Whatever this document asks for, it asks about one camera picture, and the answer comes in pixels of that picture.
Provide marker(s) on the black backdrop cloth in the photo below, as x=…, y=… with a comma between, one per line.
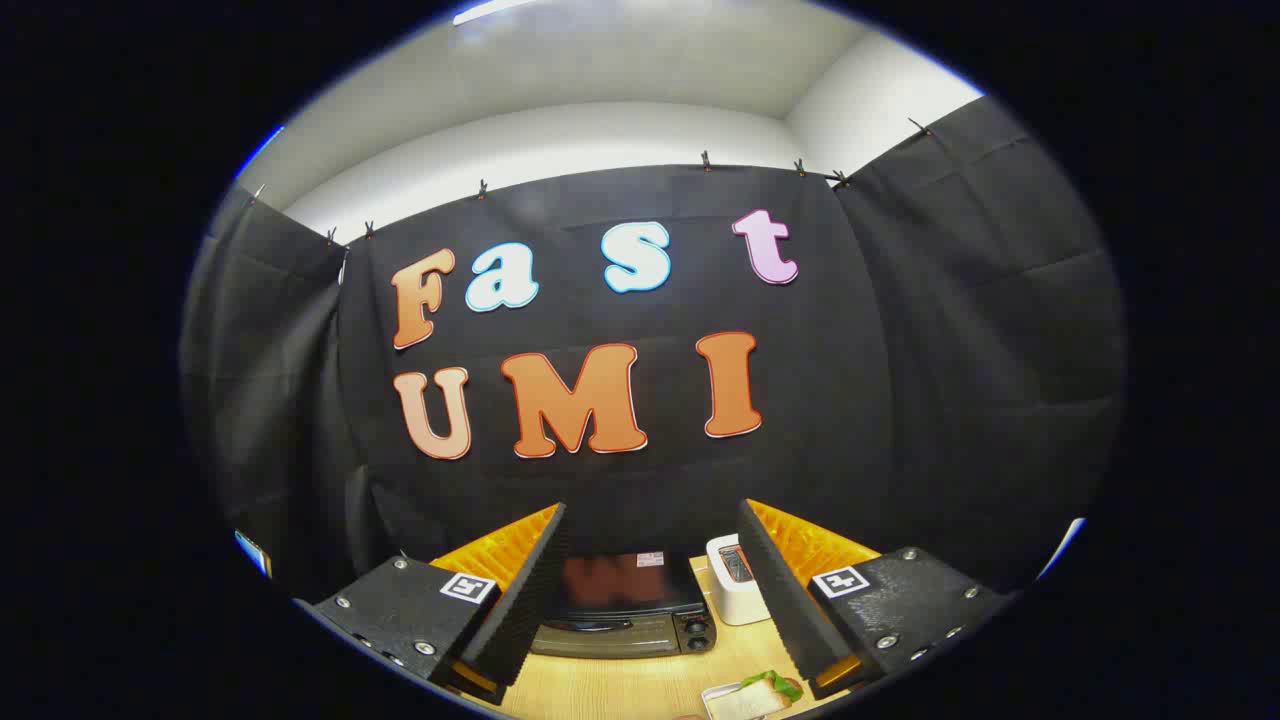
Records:
x=880, y=380

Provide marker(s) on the bread slice with lettuce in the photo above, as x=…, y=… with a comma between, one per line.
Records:
x=770, y=686

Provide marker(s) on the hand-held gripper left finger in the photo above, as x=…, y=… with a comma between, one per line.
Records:
x=530, y=590

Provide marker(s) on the ceiling light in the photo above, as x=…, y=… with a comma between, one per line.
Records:
x=490, y=10

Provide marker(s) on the black toaster oven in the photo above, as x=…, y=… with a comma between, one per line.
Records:
x=625, y=625

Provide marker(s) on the white plastic tray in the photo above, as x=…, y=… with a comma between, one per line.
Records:
x=730, y=703

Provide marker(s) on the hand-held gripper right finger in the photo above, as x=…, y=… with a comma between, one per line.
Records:
x=775, y=590

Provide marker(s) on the white slot toaster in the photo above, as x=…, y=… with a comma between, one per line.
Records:
x=740, y=600

